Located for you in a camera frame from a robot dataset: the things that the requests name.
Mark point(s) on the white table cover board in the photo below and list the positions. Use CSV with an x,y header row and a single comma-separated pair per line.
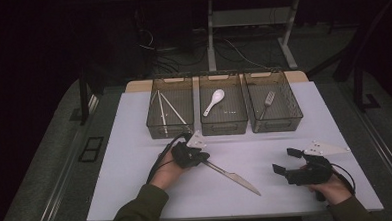
x,y
204,203

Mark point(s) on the white ceramic spoon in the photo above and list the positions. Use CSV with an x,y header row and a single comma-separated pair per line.
x,y
217,96

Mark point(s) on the person's right hand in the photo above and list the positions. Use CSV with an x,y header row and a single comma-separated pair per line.
x,y
334,191

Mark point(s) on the metal floor rail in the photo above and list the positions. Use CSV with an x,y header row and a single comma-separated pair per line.
x,y
59,193
386,152

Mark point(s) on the steel table knife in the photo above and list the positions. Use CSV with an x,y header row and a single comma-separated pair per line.
x,y
235,179

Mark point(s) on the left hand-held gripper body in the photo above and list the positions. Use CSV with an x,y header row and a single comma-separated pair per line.
x,y
186,156

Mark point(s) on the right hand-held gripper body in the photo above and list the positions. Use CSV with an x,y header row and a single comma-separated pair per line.
x,y
312,175

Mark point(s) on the black metal stand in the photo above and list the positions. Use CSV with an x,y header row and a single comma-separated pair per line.
x,y
358,86

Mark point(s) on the smoky clear plastic basket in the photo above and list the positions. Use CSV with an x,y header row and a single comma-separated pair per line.
x,y
231,119
179,91
284,110

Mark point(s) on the white metal desk frame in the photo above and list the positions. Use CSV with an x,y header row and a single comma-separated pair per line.
x,y
211,39

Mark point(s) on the steel fork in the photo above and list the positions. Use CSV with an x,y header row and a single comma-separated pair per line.
x,y
268,99

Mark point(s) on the person's left hand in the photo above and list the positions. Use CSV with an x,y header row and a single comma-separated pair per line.
x,y
166,173

